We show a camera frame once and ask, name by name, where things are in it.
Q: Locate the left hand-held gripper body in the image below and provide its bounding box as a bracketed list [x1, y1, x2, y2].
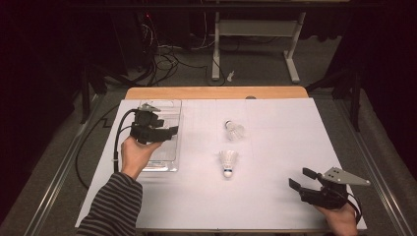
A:
[130, 102, 171, 146]

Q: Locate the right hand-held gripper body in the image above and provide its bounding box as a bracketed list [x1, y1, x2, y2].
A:
[299, 166, 372, 210]

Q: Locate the clear plastic tray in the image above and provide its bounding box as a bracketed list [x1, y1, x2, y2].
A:
[124, 98, 183, 173]

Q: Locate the white feather shuttlecock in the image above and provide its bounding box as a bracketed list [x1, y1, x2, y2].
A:
[218, 149, 238, 179]
[224, 119, 246, 142]

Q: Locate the person's left hand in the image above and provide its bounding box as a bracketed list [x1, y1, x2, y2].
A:
[120, 136, 163, 181]

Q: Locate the person's right hand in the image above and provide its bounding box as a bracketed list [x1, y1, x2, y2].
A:
[314, 203, 359, 236]

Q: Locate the wooden table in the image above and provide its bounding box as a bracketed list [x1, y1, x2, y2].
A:
[124, 86, 309, 100]

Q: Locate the black metal stand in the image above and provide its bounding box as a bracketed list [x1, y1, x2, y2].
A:
[80, 63, 109, 125]
[306, 65, 363, 132]

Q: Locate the left hand-held gripper black cable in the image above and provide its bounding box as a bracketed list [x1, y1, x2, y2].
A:
[112, 108, 139, 175]

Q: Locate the hand-held gripper black cable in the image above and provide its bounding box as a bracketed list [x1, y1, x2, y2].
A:
[112, 108, 139, 175]
[343, 191, 363, 225]

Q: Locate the right hand-held gripper black cable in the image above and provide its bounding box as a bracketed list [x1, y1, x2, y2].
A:
[343, 191, 363, 225]

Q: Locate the aluminium floor rail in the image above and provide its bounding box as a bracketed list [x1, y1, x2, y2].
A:
[24, 94, 104, 236]
[333, 97, 417, 236]

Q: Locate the tangle of floor cables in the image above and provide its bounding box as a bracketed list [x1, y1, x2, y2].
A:
[137, 13, 227, 88]

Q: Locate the black floor cable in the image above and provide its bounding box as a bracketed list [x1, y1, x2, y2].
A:
[75, 102, 121, 190]

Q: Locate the white metal desk frame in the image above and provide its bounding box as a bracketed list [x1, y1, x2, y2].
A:
[210, 11, 308, 85]

